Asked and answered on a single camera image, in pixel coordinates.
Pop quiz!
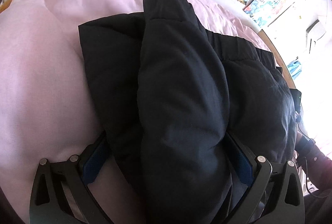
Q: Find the black padded jacket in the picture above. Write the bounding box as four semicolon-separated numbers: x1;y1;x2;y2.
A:
79;0;296;223

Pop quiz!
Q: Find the person right hand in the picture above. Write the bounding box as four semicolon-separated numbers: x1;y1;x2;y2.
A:
295;142;331;190

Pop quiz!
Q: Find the blue hanging cloth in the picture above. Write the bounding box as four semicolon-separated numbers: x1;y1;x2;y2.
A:
287;59;302;80

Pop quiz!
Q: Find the pink bed sheet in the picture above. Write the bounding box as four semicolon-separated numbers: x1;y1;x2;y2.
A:
1;0;267;223

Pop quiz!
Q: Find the white air conditioner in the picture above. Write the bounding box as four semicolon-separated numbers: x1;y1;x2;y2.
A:
306;19;327;44

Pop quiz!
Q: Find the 2024 dragon city drawing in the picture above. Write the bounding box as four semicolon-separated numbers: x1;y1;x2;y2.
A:
244;0;295;28

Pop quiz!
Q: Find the black cable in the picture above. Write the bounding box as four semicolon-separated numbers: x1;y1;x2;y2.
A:
303;156;328;198

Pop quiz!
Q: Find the wooden bed frame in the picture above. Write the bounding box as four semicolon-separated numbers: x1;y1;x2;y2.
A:
1;0;296;89

